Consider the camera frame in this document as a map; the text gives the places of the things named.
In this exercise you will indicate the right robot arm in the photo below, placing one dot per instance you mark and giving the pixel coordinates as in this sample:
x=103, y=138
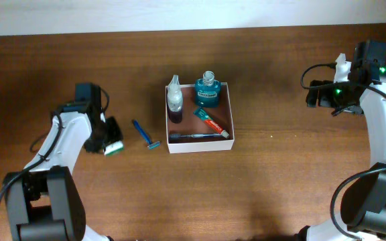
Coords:
x=358, y=205

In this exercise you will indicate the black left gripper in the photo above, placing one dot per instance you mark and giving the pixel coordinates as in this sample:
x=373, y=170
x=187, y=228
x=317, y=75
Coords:
x=116, y=132

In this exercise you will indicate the blue disposable razor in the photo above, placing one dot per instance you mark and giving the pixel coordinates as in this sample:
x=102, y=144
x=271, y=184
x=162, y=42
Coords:
x=150, y=144

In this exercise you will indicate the blue white toothbrush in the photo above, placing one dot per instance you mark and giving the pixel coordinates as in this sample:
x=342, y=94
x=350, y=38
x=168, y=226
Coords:
x=193, y=136

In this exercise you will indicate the pink cardboard box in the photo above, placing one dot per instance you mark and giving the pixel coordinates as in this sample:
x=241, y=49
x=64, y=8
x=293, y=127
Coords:
x=191, y=124

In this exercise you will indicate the Colgate toothpaste tube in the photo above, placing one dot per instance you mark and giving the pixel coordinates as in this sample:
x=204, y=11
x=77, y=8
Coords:
x=205, y=117

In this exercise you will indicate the green white soap bar pack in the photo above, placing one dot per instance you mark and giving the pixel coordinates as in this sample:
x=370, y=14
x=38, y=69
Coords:
x=113, y=148

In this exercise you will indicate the blue Listerine mouthwash bottle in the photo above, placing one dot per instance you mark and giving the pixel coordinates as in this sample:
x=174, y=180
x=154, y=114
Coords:
x=207, y=90

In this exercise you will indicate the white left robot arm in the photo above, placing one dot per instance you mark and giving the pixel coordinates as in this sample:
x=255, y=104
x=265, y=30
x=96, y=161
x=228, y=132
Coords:
x=42, y=200

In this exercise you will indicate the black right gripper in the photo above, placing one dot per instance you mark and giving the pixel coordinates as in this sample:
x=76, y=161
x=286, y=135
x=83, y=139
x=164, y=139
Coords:
x=325, y=100

